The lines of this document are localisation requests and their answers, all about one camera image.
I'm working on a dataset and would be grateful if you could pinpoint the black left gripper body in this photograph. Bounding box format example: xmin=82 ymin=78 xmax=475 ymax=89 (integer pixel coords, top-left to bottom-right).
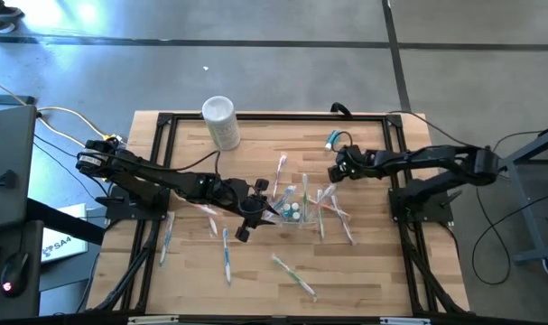
xmin=235 ymin=178 xmax=272 ymax=244

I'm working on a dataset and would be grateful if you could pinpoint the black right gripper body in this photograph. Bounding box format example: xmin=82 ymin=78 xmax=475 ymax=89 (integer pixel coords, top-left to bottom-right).
xmin=328 ymin=144 xmax=379 ymax=183

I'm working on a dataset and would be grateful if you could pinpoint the blue toothbrush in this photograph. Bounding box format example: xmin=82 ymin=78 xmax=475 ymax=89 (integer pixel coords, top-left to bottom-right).
xmin=222 ymin=227 xmax=233 ymax=286
xmin=158 ymin=210 xmax=177 ymax=268
xmin=273 ymin=188 xmax=293 ymax=214

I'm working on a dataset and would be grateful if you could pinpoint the purple toothbrush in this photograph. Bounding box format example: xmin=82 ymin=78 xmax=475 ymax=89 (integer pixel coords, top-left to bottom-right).
xmin=330 ymin=193 xmax=355 ymax=246
xmin=272 ymin=153 xmax=288 ymax=200

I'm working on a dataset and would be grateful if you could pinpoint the clear acrylic organizer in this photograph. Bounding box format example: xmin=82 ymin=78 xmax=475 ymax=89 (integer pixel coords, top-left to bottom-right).
xmin=274 ymin=197 xmax=319 ymax=228

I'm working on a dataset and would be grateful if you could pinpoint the black hook clamp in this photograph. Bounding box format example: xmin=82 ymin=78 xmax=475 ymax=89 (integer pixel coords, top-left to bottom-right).
xmin=329 ymin=101 xmax=354 ymax=118

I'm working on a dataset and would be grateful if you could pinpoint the white wipes canister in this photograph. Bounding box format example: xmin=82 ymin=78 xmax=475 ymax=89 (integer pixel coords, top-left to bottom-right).
xmin=200 ymin=95 xmax=242 ymax=152

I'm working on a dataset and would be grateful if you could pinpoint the silver aluminium bar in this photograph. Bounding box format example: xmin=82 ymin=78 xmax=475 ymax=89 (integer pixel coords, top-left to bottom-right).
xmin=379 ymin=316 xmax=432 ymax=325
xmin=127 ymin=315 xmax=181 ymax=325

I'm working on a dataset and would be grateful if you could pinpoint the white printed box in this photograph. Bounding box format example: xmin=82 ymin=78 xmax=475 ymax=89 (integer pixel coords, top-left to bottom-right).
xmin=40 ymin=202 xmax=90 ymax=265

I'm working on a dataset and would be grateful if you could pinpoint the blue grey metal stand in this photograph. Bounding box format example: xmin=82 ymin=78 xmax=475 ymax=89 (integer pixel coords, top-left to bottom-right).
xmin=488 ymin=125 xmax=548 ymax=266

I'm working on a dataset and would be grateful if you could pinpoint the black side desk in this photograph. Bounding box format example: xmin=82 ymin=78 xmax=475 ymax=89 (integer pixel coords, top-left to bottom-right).
xmin=0 ymin=198 xmax=107 ymax=322

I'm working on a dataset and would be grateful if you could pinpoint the black computer mouse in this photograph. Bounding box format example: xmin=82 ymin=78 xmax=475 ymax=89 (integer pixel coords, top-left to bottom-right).
xmin=0 ymin=251 xmax=31 ymax=300

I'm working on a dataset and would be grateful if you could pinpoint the black computer tower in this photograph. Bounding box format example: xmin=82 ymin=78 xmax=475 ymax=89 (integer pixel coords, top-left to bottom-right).
xmin=0 ymin=102 xmax=38 ymax=232

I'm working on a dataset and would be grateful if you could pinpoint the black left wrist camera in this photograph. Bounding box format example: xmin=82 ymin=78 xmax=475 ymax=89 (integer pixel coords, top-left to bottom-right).
xmin=221 ymin=178 xmax=253 ymax=205

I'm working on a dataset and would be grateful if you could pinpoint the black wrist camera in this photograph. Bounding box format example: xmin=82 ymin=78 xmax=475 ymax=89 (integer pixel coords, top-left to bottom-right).
xmin=221 ymin=178 xmax=253 ymax=205
xmin=352 ymin=149 xmax=379 ymax=171

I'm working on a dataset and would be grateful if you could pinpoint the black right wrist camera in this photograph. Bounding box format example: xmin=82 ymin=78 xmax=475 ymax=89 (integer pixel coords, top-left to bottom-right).
xmin=352 ymin=149 xmax=379 ymax=171

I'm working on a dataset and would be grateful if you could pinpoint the black aluminium rig frame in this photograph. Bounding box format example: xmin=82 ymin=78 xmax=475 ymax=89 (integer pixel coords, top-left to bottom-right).
xmin=87 ymin=111 xmax=469 ymax=318

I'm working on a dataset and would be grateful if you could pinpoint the black floor cable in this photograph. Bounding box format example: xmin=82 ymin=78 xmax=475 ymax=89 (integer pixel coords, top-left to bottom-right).
xmin=470 ymin=189 xmax=548 ymax=287

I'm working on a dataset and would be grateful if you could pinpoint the yellow floor cable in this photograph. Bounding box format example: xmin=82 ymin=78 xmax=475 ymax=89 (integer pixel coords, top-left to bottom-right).
xmin=0 ymin=75 xmax=116 ymax=151

